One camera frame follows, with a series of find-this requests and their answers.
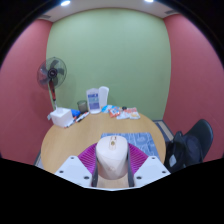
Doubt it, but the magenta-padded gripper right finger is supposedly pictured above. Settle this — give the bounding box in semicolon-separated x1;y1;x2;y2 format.
126;143;171;188

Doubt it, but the black whiteboard marker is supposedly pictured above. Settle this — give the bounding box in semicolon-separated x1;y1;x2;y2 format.
75;111;90;123
64;118;78;129

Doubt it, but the white tissue box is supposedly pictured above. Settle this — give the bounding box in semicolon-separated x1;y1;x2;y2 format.
49;107;74;128

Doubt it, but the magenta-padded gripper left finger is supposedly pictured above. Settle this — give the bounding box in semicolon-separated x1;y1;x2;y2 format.
54;142;100;188

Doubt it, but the orange and white snack packet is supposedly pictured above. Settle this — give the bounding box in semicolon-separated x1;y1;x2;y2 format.
125;107;141;120

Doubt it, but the black standing fan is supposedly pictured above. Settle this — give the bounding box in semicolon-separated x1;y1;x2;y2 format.
36;56;68;111

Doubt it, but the black backpack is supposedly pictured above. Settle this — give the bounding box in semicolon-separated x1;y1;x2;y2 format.
163;130;204;174

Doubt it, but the dark glass cup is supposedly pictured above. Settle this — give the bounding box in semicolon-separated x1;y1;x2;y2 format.
77;100;89;114

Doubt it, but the pale pink computer mouse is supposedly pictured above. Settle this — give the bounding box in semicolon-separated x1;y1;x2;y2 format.
95;134;129;181

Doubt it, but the blue patterned mouse pad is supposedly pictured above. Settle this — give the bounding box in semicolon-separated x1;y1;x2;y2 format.
100;132;161;160

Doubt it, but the blue snack packet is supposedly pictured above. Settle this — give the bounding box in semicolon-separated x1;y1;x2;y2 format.
100;104;114;114

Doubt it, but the black plastic chair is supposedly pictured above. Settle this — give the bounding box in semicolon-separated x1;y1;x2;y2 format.
165;118;214;173

